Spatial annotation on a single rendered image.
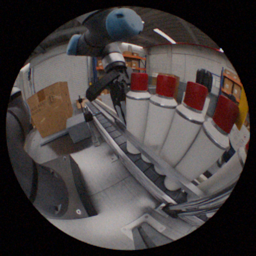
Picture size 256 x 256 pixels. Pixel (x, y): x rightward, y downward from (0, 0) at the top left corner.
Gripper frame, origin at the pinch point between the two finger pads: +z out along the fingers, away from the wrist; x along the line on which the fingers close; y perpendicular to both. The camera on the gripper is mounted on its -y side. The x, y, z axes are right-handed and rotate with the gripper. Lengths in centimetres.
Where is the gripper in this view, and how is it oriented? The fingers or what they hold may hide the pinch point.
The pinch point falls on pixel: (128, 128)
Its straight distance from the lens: 24.1
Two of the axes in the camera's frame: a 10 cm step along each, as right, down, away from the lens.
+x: -5.1, -0.1, 8.6
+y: 8.1, -3.5, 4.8
